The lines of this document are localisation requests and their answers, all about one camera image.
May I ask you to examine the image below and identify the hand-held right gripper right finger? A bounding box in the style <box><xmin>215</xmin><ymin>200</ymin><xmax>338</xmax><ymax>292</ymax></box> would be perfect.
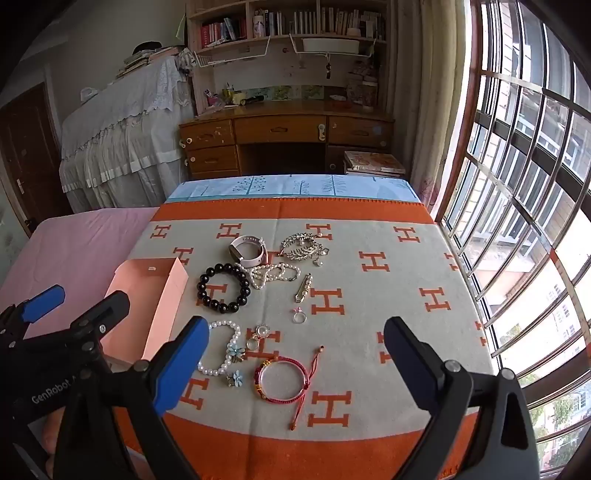
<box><xmin>383</xmin><ymin>316</ymin><xmax>541</xmax><ymax>480</ymax></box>

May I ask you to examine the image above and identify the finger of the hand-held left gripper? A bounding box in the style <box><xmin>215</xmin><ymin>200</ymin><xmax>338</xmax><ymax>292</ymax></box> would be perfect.
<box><xmin>28</xmin><ymin>290</ymin><xmax>131</xmax><ymax>370</ymax></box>
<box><xmin>0</xmin><ymin>285</ymin><xmax>66</xmax><ymax>340</ymax></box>

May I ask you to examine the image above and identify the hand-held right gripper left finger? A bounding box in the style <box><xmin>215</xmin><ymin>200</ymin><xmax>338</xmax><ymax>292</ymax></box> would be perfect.
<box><xmin>56</xmin><ymin>316</ymin><xmax>211</xmax><ymax>480</ymax></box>

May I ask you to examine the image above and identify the pink cardboard box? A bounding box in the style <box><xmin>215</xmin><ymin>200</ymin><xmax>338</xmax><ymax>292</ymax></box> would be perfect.
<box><xmin>99</xmin><ymin>257</ymin><xmax>189</xmax><ymax>366</ymax></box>

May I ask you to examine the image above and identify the pearl bracelet with blue flowers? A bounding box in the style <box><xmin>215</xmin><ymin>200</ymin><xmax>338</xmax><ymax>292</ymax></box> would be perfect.
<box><xmin>197</xmin><ymin>320</ymin><xmax>245</xmax><ymax>387</ymax></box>

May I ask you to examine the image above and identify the red woven cord bracelet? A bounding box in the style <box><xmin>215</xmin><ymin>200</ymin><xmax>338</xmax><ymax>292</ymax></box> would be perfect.
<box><xmin>252</xmin><ymin>345</ymin><xmax>325</xmax><ymax>431</ymax></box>

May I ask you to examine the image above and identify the black bead bracelet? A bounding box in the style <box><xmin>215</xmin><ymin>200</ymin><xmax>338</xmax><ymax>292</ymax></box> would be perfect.
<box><xmin>197</xmin><ymin>263</ymin><xmax>252</xmax><ymax>315</ymax></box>

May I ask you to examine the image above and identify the white pearl necklace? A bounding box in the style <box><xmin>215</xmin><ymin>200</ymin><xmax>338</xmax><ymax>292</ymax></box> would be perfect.
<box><xmin>235</xmin><ymin>262</ymin><xmax>301</xmax><ymax>291</ymax></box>

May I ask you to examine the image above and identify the white smart watch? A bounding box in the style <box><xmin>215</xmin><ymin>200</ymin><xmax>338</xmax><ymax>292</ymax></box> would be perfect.
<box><xmin>228</xmin><ymin>235</ymin><xmax>267</xmax><ymax>269</ymax></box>

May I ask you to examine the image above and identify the silver safety pin brooch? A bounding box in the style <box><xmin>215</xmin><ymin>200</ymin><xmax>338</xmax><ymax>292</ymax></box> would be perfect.
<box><xmin>294</xmin><ymin>273</ymin><xmax>314</xmax><ymax>304</ymax></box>

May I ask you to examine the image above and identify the gold chain bracelet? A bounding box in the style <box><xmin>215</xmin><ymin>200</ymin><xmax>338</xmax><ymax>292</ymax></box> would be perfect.
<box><xmin>280</xmin><ymin>233</ymin><xmax>330</xmax><ymax>267</ymax></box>

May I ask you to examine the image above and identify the person's left hand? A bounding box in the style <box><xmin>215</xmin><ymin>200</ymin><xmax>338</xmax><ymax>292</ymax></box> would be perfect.
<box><xmin>39</xmin><ymin>408</ymin><xmax>65</xmax><ymax>478</ymax></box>

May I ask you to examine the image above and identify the pink bedsheet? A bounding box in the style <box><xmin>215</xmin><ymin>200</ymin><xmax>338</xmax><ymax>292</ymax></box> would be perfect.
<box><xmin>0</xmin><ymin>208</ymin><xmax>160</xmax><ymax>342</ymax></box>

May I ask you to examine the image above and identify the orange and grey patterned blanket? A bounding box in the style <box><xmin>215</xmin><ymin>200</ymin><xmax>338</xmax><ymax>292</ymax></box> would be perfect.
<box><xmin>113</xmin><ymin>198</ymin><xmax>490</xmax><ymax>480</ymax></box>

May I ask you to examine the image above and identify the brown wooden door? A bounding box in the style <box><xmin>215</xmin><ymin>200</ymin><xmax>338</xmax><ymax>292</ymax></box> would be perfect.
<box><xmin>0</xmin><ymin>83</ymin><xmax>75</xmax><ymax>232</ymax></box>

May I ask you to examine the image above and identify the white lace cover cloth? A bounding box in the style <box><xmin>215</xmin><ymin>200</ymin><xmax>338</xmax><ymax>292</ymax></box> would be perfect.
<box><xmin>59</xmin><ymin>55</ymin><xmax>197</xmax><ymax>208</ymax></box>

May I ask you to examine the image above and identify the light blue printed sheet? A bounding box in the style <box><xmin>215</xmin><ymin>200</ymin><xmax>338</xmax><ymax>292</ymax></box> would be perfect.
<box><xmin>165</xmin><ymin>174</ymin><xmax>421</xmax><ymax>204</ymax></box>

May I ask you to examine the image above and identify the stack of picture books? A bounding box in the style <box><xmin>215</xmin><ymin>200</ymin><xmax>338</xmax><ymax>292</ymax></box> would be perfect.
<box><xmin>343</xmin><ymin>151</ymin><xmax>407</xmax><ymax>177</ymax></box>

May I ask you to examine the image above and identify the wooden desk with drawers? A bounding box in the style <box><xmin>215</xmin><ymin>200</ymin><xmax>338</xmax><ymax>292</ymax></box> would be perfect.
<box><xmin>179</xmin><ymin>99</ymin><xmax>395</xmax><ymax>181</ymax></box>

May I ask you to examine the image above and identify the window with metal grille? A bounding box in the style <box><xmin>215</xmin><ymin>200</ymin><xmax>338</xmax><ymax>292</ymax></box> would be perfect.
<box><xmin>434</xmin><ymin>0</ymin><xmax>591</xmax><ymax>472</ymax></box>

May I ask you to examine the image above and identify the pile of books and papers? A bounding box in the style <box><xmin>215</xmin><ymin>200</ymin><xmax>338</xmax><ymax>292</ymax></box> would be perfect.
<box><xmin>115</xmin><ymin>41</ymin><xmax>186</xmax><ymax>77</ymax></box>

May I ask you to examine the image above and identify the beige curtain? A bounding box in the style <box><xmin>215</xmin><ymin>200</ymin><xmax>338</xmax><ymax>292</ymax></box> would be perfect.
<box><xmin>388</xmin><ymin>0</ymin><xmax>476</xmax><ymax>217</ymax></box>

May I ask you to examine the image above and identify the wooden bookshelf hutch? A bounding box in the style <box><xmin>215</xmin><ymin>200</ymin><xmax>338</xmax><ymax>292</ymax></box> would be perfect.
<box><xmin>186</xmin><ymin>0</ymin><xmax>393</xmax><ymax>112</ymax></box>

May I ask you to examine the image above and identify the row of books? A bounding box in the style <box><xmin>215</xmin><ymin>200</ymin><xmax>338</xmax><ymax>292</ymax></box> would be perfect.
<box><xmin>199</xmin><ymin>7</ymin><xmax>386</xmax><ymax>47</ymax></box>

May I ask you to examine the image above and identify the white wire basket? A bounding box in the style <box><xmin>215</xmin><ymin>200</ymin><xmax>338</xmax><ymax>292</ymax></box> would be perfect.
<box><xmin>193</xmin><ymin>36</ymin><xmax>272</xmax><ymax>68</ymax></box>
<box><xmin>290</xmin><ymin>33</ymin><xmax>376</xmax><ymax>61</ymax></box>

